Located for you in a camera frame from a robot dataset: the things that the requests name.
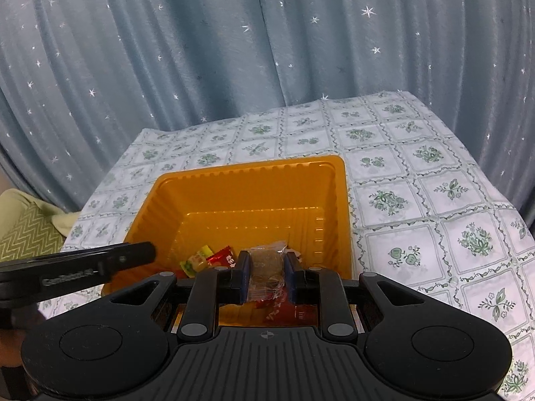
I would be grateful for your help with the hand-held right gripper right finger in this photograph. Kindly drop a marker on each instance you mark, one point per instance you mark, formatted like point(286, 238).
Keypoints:
point(291, 277)

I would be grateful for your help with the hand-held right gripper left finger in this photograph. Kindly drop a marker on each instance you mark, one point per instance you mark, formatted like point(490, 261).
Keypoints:
point(244, 277)

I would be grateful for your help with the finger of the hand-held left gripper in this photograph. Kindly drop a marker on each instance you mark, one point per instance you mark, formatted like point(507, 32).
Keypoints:
point(129, 257)

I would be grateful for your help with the brown cake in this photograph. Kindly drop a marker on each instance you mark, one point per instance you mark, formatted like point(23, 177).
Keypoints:
point(265, 267)

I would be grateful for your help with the small red zigzag-edged packet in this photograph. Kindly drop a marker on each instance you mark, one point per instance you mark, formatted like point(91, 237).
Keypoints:
point(221, 257)

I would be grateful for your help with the red pillow snack packet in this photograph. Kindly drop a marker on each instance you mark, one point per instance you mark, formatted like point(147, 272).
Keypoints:
point(301, 313)

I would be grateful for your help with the yellow-green candy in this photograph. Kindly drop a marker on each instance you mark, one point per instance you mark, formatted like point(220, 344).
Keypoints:
point(195, 263)

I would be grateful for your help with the orange plastic tray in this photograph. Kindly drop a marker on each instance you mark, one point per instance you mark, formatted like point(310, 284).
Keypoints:
point(250, 200)

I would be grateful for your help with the green chevron cushion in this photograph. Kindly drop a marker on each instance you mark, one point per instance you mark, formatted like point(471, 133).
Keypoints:
point(25, 234)

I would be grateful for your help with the green zigzag cushion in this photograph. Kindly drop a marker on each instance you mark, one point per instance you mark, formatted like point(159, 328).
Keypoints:
point(62, 223)

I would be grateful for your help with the blue-grey star curtain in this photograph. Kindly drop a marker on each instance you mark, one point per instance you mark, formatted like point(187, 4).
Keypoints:
point(209, 50)

